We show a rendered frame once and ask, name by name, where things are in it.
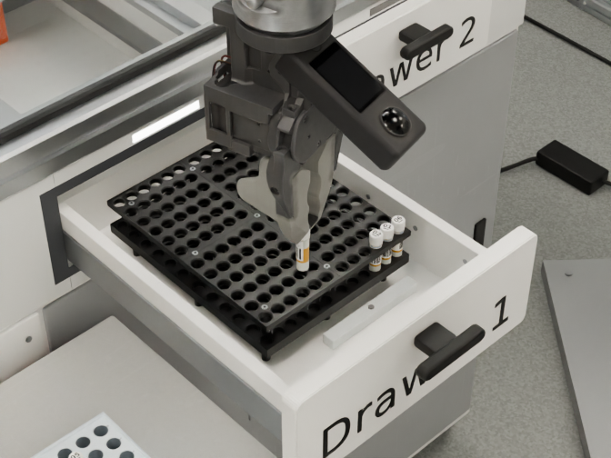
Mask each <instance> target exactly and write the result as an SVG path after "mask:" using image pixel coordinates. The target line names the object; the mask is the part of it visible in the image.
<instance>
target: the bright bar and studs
mask: <svg viewBox="0 0 611 458"><path fill-rule="evenodd" d="M416 289H417V282H415V281H414V280H413V279H411V278H410V277H408V276H406V277H405V278H403V279H402V280H400V281H399V282H397V283H396V284H394V285H393V286H391V287H390V288H388V289H387V290H385V291H384V292H382V293H381V294H380V295H378V296H377V297H376V298H374V299H373V300H371V301H370V302H369V303H367V304H365V305H364V306H362V307H361V308H359V309H358V310H357V311H355V312H354V313H352V314H350V315H349V316H347V318H345V319H344V320H343V321H341V322H340V323H338V324H336V325H335V326H333V327H332V328H331V329H329V330H328V331H326V332H325V333H324V334H323V343H324V344H326V345H327V346H328V347H330V348H331V349H332V350H335V349H336V347H338V346H339V345H341V344H342V343H344V342H345V341H347V340H348V339H350V338H351V337H352V336H354V335H355V334H357V333H359V332H360V331H361V330H363V329H364V328H366V327H367V326H368V325H370V324H371V323H372V322H374V321H375V320H376V319H378V318H379V317H381V316H382V315H384V314H385V313H387V312H388V311H390V310H391V309H393V308H394V307H395V306H397V305H398V304H400V303H402V302H403V301H404V300H405V299H406V298H408V297H409V296H411V295H412V294H414V293H415V292H416Z"/></svg>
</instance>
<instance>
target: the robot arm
mask: <svg viewBox="0 0 611 458"><path fill-rule="evenodd" d="M335 10H336V0H221V1H220V2H217V3H216V4H215V5H214V6H212V13H213V23H215V24H218V25H221V26H224V27H226V46H227V55H223V56H222V57H221V60H217V61H216V62H215V63H214V65H213V72H212V77H211V78H210V79H209V80H208V81H207V82H206V83H205V84H203V87H204V100H205V129H206V139H208V140H210V141H213V142H215V143H218V144H221V145H224V146H227V147H228V149H229V150H231V151H234V152H236V153H239V154H242V155H245V156H248V157H250V156H251V155H252V154H253V153H254V152H257V153H259V154H263V155H265V157H263V158H262V159H261V161H260V164H259V176H257V177H247V178H241V179H239V180H238V182H237V186H236V189H237V192H238V194H239V195H240V197H241V198H242V199H243V200H244V201H246V202H247V203H249V204H251V205H252V206H253V207H255V208H256V209H258V210H259V211H261V212H263V213H264V214H266V215H268V216H269V217H271V218H273V219H274V220H276V221H277V222H278V224H279V227H280V228H281V230H282V233H283V235H284V236H285V238H286V239H288V240H289V241H290V242H292V243H294V244H299V243H300V241H301V240H302V239H303V238H304V237H305V236H306V234H307V233H308V232H309V229H310V230H311V229H312V228H313V227H314V225H315V224H316V223H317V222H318V221H319V219H320V218H321V215H322V212H323V210H324V207H325V204H326V199H327V197H328V194H329V191H330V187H331V184H332V180H333V176H334V171H335V170H336V166H337V161H338V156H339V152H340V147H341V143H342V138H343V134H344V135H345V136H346V137H347V138H348V139H349V140H350V141H351V142H352V143H353V144H354V145H355V146H356V147H357V148H358V149H359V150H360V151H362V152H363V153H364V154H365V155H366V156H367V157H368V158H369V159H370V160H371V161H372V162H373V163H374V164H375V165H376V166H377V167H378V168H379V169H381V170H388V169H390V168H391V167H392V166H393V165H394V164H395V163H396V162H397V161H398V160H399V159H400V158H401V157H402V156H403V155H404V154H405V153H406V152H407V151H408V150H409V149H410V148H411V147H412V146H413V145H414V144H415V143H416V142H417V141H418V140H419V139H420V138H421V137H422V135H423V134H424V133H425V131H426V125H425V123H424V122H423V121H422V120H421V119H420V118H419V117H418V116H417V115H415V114H414V113H413V112H412V111H411V110H410V109H409V108H408V107H407V106H406V105H405V104H404V103H403V102H402V101H401V100H400V99H399V98H398V97H397V96H395V95H394V94H393V93H392V92H391V91H390V90H389V89H388V88H387V87H386V86H385V85H384V84H383V83H382V82H381V81H380V80H379V79H378V78H377V77H376V76H374V75H373V74H372V73H371V72H370V71H369V70H368V69H367V68H366V67H365V66H364V65H363V64H362V63H361V62H360V61H359V60H358V59H357V58H356V57H354V56H353V55H352V54H351V53H350V52H349V51H348V50H347V49H346V48H345V47H344V46H343V45H342V44H341V43H340V42H339V41H338V40H337V39H336V38H335V37H333V36H332V35H331V33H332V31H333V13H334V11H335ZM224 57H227V59H226V60H225V61H224V60H223V58H224ZM219 62H220V63H221V65H219V66H218V67H217V68H216V69H215V67H216V64H217V63H219ZM227 73H228V74H227ZM222 75H224V78H223V79H221V80H220V81H219V82H218V79H219V78H220V77H221V76H222ZM210 103H211V105H210ZM211 114H212V120H211Z"/></svg>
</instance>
